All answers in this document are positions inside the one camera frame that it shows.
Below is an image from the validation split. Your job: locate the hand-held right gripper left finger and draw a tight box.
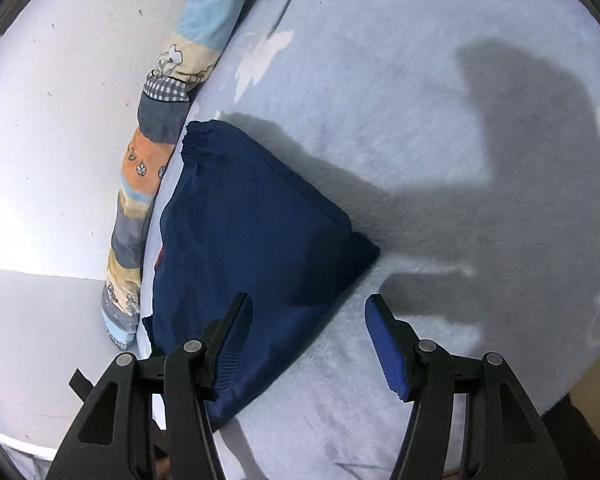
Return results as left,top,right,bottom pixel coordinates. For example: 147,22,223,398
45,292,254,480

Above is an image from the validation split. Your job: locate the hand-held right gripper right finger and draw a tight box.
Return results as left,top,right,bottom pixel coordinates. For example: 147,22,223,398
364,293,570,480

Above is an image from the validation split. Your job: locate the navy blue garment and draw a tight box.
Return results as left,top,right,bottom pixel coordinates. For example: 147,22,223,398
141,120,381,433

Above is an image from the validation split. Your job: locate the light blue fleece blanket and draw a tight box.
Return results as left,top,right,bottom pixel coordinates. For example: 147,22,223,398
140,0,600,480

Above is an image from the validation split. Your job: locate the rolled patchwork printed quilt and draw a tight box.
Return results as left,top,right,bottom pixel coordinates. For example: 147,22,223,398
100,0,261,351

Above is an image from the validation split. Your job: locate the black strap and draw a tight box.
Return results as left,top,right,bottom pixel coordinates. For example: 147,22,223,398
69,369,97,402

